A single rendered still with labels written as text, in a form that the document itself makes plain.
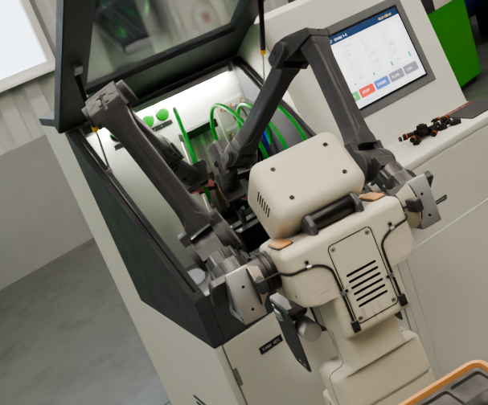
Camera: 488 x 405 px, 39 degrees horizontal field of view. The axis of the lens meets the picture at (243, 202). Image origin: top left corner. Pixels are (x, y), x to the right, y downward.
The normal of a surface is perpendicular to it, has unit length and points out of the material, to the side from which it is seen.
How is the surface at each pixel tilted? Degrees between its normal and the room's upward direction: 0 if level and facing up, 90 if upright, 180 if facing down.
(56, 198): 90
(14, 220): 90
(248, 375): 90
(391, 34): 76
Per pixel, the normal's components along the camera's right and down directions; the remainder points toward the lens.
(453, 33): 0.67, 0.01
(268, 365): 0.49, 0.12
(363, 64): 0.40, -0.10
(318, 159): 0.04, -0.46
